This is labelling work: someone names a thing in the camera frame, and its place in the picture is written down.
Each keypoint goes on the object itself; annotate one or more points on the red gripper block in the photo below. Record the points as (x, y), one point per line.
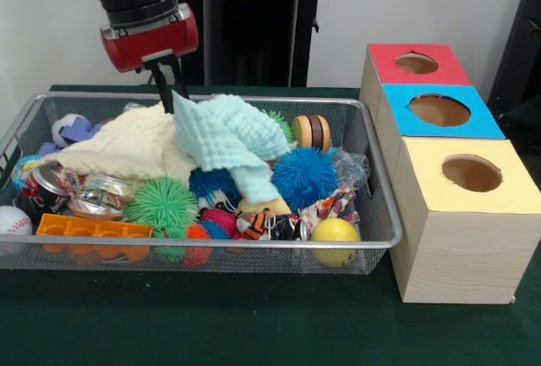
(148, 45)

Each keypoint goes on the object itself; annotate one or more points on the light blue muslin cloth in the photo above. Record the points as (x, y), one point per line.
(224, 129)

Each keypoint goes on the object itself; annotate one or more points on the colourful patterned cloth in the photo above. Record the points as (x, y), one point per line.
(334, 205)

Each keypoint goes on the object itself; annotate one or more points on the wooden box with three holes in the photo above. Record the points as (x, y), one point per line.
(465, 256)

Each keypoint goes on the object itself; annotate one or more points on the cream knitted cloth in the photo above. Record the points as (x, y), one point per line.
(135, 146)

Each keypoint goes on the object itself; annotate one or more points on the purple foam toy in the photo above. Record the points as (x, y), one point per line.
(78, 135)

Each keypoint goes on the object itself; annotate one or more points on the green spiky ball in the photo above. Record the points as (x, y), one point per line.
(162, 203)

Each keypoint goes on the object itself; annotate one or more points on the blue spiky ball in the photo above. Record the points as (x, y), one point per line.
(304, 176)

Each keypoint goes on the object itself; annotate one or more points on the orange plastic tray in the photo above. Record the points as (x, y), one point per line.
(93, 228)

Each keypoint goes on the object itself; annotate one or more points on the white baseball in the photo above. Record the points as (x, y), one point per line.
(12, 224)

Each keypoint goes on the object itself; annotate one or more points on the yellow smiley ball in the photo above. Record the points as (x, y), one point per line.
(334, 241)

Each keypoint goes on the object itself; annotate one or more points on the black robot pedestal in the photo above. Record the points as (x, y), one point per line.
(253, 23)

